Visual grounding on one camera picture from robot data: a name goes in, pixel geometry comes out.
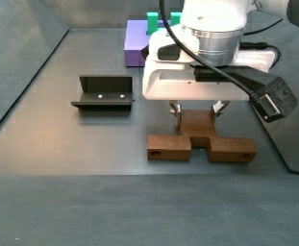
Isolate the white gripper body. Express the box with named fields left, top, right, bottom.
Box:
left=143, top=24, right=276, bottom=101

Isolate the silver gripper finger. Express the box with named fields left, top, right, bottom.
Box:
left=211, top=101, right=229, bottom=118
left=169, top=100, right=181, bottom=127

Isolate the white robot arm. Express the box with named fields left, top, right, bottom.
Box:
left=143, top=0, right=299, bottom=122

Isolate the purple base block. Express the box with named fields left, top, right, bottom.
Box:
left=123, top=19, right=172, bottom=68

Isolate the green U-shaped block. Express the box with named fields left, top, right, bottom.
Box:
left=147, top=12, right=181, bottom=35

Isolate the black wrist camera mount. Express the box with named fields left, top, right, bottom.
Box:
left=192, top=65, right=299, bottom=124

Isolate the black angle bracket fixture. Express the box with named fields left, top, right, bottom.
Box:
left=70, top=75, right=133, bottom=110

